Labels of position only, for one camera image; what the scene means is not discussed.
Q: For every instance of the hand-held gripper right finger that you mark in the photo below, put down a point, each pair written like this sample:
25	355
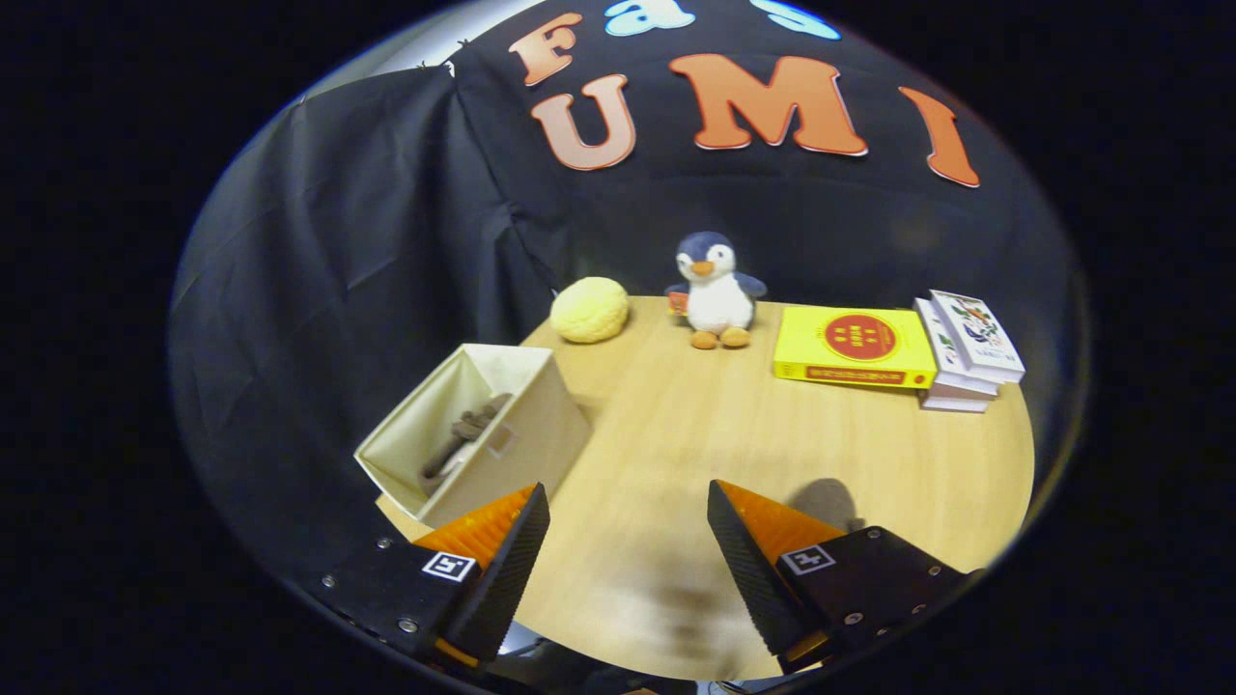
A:
748	569

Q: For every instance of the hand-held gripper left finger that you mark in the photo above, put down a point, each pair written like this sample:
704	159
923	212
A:
512	569

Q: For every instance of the cream fabric storage box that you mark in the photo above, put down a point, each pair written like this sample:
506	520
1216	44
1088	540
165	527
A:
531	444

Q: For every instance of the brown shoe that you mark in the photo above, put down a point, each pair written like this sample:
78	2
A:
463	434

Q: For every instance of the yellow book with red circle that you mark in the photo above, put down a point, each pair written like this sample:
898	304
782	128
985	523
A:
855	343

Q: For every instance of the yellow round plush ball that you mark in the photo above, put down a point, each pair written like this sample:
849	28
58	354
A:
589	309

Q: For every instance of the penguin plush toy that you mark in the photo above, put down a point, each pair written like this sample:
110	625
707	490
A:
716	299

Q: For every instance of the floral cover white book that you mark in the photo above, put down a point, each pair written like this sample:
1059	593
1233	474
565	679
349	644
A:
977	333

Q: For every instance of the row of small cloth clips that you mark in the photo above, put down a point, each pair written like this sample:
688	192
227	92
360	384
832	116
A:
462	43

